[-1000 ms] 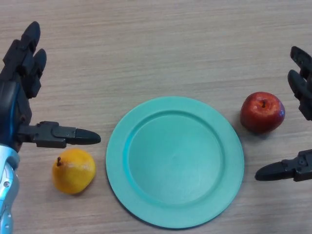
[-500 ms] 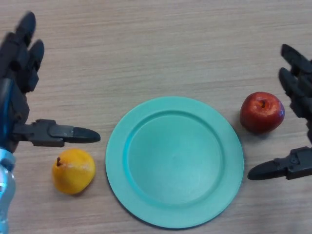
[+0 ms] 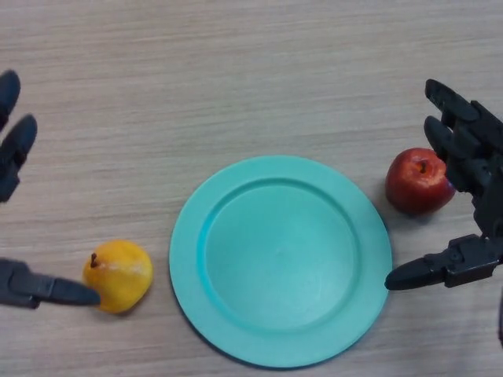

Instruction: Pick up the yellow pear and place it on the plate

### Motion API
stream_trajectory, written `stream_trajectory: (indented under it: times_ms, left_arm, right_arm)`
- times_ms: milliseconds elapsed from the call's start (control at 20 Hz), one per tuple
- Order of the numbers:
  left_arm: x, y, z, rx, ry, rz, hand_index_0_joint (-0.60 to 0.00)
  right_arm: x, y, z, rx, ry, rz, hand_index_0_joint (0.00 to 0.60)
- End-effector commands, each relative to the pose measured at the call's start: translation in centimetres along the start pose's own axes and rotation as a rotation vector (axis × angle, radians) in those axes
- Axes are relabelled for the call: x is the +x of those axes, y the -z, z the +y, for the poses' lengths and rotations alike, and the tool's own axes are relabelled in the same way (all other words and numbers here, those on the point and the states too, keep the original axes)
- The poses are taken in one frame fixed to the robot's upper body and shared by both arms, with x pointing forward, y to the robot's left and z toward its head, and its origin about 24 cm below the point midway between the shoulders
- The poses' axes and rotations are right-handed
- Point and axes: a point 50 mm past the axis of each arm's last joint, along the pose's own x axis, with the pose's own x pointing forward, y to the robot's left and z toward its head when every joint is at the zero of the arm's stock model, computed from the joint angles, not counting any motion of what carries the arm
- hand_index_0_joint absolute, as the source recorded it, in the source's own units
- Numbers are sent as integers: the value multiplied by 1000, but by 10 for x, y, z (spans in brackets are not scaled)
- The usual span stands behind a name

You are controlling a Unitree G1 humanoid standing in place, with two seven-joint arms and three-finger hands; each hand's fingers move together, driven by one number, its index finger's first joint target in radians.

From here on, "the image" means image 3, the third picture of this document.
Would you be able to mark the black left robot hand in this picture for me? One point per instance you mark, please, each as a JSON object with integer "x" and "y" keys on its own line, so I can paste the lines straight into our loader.
{"x": 15, "y": 282}

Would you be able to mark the green round plate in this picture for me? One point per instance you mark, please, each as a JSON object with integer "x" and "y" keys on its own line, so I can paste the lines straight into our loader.
{"x": 283, "y": 275}

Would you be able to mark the red apple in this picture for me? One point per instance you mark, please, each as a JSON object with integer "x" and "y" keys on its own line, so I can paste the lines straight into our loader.
{"x": 416, "y": 188}

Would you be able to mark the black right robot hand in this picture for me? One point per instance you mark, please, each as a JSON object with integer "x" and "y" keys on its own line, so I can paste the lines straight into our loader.
{"x": 475, "y": 165}

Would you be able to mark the yellow pear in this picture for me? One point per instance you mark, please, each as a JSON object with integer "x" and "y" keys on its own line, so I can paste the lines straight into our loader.
{"x": 122, "y": 275}

